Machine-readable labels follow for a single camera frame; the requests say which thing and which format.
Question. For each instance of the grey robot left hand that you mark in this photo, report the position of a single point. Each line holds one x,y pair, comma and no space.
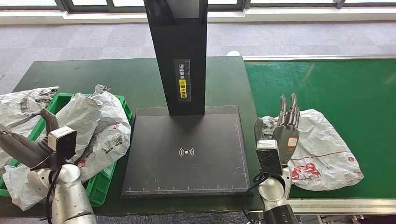
24,150

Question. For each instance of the plain grey parcel bag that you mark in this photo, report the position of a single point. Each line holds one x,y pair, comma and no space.
80,117

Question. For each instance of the green conveyor belt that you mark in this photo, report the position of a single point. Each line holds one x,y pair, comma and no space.
309,86

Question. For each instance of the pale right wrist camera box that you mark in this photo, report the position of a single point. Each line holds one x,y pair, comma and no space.
269,157

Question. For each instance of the white black-print parcel bag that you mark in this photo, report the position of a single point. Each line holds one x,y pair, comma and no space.
18,105

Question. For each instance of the black inbound scanner machine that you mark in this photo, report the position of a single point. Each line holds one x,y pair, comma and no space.
185,173

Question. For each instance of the white parcel red building print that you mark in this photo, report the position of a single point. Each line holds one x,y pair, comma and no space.
325,139

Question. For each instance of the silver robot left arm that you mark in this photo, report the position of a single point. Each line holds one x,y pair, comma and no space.
68,198

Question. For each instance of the dark window frame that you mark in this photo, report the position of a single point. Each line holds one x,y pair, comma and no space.
92,8

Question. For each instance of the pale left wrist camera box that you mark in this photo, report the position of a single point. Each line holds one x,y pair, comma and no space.
65,145

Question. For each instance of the black yellow instruction label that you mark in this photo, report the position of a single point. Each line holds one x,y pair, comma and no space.
182,88

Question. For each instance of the green plastic crate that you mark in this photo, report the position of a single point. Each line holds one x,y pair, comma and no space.
99,185

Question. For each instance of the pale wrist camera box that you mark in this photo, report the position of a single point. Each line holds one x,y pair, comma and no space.
269,157
65,145

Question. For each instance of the white round conveyor cap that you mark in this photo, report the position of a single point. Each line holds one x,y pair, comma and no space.
233,53

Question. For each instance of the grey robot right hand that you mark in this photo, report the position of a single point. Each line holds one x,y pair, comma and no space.
289,139

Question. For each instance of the white window sill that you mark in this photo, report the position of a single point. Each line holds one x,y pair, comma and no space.
278,15

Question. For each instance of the white parcel black red print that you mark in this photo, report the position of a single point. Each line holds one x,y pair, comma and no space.
114,133

